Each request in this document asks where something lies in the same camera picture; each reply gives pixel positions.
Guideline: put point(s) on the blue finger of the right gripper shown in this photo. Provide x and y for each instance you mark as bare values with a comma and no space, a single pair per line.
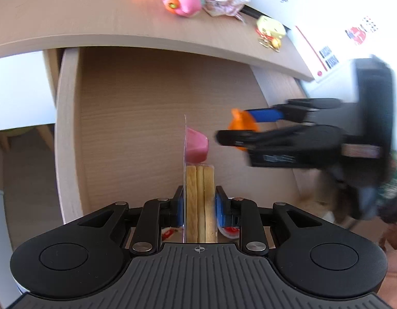
298,110
300,137

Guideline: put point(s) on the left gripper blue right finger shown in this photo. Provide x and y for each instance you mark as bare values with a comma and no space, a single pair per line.
243,214

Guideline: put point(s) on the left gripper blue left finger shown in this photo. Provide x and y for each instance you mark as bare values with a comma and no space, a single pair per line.
149,220

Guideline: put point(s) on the grinning boy figure keychain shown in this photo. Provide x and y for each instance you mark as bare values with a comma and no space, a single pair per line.
172,234

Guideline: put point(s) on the pink Volcano snack pack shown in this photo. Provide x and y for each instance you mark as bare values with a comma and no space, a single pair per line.
199,215

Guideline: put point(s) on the orange plastic cup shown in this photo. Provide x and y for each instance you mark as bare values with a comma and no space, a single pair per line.
242,121

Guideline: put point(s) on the yellow cat figure keychain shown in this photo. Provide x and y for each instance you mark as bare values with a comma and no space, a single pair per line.
270,32

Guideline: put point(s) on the pink green squishy bird toy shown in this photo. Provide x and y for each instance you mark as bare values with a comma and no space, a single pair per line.
184,8

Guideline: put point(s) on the red round jelly stick pack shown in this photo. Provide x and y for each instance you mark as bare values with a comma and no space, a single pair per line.
232,233

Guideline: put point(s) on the pink sleeve forearm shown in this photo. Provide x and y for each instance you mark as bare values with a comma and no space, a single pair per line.
388,243

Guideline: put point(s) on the right hand in knit glove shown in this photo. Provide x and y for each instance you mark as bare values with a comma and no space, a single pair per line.
362,192

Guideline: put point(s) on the white poster board red print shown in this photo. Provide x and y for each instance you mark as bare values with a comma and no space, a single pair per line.
330,34

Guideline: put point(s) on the white desk drawer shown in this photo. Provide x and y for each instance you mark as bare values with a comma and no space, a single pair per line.
121,115

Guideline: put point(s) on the yellow green stool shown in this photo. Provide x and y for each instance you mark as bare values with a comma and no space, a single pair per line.
43,130

